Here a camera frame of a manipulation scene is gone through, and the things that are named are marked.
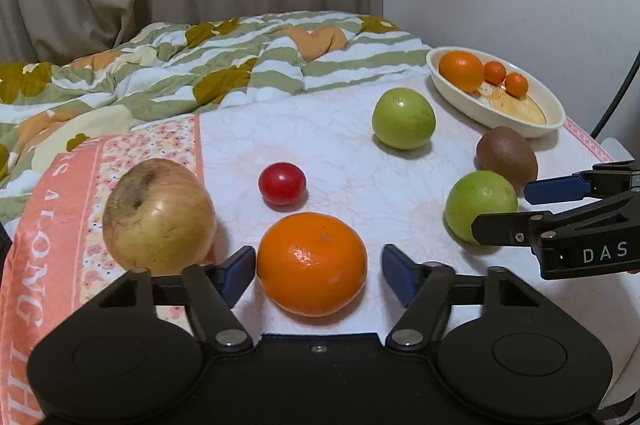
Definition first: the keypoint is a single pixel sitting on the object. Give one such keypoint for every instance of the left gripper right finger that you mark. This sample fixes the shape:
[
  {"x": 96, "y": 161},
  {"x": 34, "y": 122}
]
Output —
[{"x": 423, "y": 290}]

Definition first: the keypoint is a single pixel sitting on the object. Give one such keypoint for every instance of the floral pink tablecloth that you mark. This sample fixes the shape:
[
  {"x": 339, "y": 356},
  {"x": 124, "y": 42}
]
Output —
[{"x": 59, "y": 260}]

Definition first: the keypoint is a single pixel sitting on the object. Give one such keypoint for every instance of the cream duck print bowl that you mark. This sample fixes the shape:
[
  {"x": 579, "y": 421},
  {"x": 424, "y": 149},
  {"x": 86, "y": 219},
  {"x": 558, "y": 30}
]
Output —
[{"x": 534, "y": 115}]

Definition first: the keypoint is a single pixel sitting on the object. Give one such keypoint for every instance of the small tangerine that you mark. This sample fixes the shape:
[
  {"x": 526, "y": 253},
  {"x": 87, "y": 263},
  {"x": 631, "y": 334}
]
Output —
[
  {"x": 494, "y": 73},
  {"x": 516, "y": 85}
]

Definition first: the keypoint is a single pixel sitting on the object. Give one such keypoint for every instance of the large orange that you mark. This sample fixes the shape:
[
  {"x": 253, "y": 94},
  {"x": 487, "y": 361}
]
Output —
[
  {"x": 311, "y": 264},
  {"x": 462, "y": 69}
]

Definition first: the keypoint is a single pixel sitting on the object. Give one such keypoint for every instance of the green striped flower duvet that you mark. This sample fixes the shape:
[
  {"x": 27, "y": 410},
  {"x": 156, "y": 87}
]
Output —
[{"x": 169, "y": 70}]

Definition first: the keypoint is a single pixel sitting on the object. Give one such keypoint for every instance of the brown kiwi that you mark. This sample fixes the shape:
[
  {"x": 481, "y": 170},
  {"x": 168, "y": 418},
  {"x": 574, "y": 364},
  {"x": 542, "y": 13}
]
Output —
[{"x": 505, "y": 152}]

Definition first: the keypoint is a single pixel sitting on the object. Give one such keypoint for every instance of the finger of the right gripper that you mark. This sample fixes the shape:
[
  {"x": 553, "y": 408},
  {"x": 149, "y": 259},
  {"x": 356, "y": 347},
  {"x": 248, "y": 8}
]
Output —
[
  {"x": 509, "y": 229},
  {"x": 557, "y": 190}
]

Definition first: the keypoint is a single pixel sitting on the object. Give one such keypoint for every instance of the green apple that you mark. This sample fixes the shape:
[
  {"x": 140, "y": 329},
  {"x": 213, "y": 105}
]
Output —
[
  {"x": 403, "y": 119},
  {"x": 481, "y": 192}
]

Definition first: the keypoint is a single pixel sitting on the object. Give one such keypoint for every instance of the red cherry tomato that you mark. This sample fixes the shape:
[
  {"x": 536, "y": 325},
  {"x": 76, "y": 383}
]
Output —
[{"x": 282, "y": 184}]

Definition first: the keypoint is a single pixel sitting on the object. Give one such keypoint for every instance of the yellow red apple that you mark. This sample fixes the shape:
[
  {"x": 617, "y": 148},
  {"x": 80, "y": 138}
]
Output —
[{"x": 159, "y": 217}]

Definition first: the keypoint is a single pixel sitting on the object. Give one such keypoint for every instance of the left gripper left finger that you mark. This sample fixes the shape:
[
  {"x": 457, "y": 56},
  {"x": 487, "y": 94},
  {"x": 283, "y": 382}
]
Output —
[{"x": 212, "y": 292}]

